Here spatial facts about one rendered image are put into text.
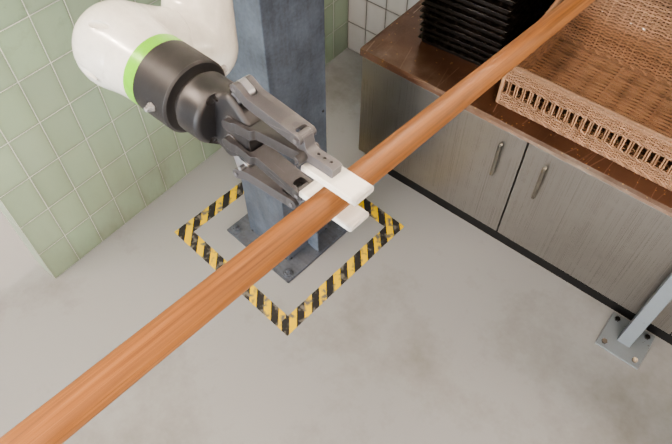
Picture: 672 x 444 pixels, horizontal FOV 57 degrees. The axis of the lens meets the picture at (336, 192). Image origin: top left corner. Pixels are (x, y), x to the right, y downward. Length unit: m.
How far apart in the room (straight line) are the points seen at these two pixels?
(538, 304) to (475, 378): 0.35
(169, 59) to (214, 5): 0.17
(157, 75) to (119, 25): 0.09
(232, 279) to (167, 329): 0.07
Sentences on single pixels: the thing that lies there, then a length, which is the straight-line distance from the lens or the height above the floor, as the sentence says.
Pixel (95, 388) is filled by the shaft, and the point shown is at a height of 1.41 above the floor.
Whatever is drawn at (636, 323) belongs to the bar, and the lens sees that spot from 2.10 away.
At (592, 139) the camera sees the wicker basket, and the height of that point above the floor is 0.62.
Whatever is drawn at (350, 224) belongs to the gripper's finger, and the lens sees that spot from 0.61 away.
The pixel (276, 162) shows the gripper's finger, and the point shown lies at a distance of 0.66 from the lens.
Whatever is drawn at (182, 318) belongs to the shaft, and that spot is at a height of 1.40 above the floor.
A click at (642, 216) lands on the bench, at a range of 1.85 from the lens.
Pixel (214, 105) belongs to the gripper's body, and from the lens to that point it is 0.68.
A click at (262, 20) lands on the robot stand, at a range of 1.42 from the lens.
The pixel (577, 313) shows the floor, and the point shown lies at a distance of 2.22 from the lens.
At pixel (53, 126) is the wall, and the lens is 1.97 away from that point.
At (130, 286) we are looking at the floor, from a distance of 2.23.
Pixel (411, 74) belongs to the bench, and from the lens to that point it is 1.94.
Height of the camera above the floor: 1.84
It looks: 52 degrees down
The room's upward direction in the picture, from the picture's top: straight up
